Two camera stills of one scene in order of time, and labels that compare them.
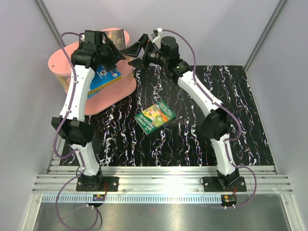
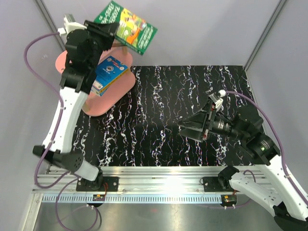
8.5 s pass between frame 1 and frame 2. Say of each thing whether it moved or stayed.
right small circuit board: stayed
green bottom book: moved
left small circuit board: stayed
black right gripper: moved
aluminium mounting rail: stayed
